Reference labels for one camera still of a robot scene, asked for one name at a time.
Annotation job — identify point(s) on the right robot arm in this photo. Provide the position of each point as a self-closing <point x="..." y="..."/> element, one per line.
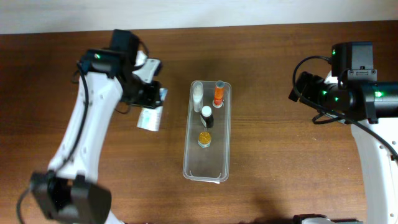
<point x="351" y="94"/>

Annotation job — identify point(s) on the small jar with gold lid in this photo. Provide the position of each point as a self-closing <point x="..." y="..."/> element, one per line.
<point x="204" y="139"/>

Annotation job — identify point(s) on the dark bottle with white cap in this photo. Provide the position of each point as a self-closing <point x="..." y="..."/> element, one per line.
<point x="207" y="118"/>

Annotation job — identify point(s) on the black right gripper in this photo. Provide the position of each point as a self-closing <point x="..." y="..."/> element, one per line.
<point x="300" y="86"/>

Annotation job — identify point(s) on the clear plastic container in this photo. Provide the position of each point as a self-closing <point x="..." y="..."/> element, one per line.
<point x="209" y="164"/>

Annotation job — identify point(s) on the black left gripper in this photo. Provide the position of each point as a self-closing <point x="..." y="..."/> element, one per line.
<point x="149" y="97"/>

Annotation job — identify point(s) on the white Panadol box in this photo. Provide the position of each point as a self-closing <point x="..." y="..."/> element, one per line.
<point x="150" y="118"/>

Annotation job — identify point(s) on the orange effervescent tablet tube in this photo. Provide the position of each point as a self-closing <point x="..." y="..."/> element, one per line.
<point x="218" y="95"/>

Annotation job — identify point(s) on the frosted white plastic bottle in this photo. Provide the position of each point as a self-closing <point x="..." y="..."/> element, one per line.
<point x="197" y="96"/>

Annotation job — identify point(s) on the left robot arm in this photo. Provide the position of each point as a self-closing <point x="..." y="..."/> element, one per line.
<point x="123" y="72"/>

